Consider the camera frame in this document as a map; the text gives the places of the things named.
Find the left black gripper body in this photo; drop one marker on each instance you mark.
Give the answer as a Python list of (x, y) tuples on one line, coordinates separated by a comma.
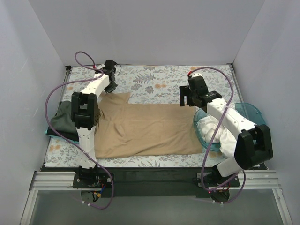
[(112, 84)]

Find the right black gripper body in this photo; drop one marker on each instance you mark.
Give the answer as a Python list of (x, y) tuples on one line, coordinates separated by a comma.
[(187, 93)]

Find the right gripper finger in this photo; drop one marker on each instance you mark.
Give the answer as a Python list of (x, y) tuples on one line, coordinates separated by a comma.
[(184, 90), (184, 100)]

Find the tan t shirt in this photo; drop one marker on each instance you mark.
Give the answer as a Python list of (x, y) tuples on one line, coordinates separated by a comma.
[(126, 129)]

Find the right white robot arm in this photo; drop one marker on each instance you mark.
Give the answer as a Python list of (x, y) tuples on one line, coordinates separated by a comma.
[(254, 145)]

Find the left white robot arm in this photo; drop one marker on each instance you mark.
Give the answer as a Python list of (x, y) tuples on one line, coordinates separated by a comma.
[(85, 114)]

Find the white t shirt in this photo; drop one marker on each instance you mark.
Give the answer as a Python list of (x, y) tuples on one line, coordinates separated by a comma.
[(205, 126)]

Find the teal plastic basket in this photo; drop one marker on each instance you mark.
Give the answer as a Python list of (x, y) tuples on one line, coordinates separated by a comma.
[(250, 112)]

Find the dark grey folded t shirt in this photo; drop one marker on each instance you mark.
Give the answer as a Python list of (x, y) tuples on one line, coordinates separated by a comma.
[(62, 121)]

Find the black folded t shirt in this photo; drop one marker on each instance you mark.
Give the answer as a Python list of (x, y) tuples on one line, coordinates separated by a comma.
[(71, 136)]

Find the teal folded t shirt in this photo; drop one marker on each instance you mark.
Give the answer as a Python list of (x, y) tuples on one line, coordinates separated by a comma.
[(61, 138)]

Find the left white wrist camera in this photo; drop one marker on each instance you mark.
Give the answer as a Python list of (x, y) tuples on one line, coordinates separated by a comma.
[(100, 68)]

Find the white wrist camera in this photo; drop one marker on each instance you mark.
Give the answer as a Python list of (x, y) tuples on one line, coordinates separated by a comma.
[(100, 68), (192, 74)]

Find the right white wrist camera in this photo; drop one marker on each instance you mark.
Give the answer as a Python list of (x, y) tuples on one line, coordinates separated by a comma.
[(192, 74)]

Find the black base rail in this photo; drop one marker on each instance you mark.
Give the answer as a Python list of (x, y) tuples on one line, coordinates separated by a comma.
[(145, 181)]

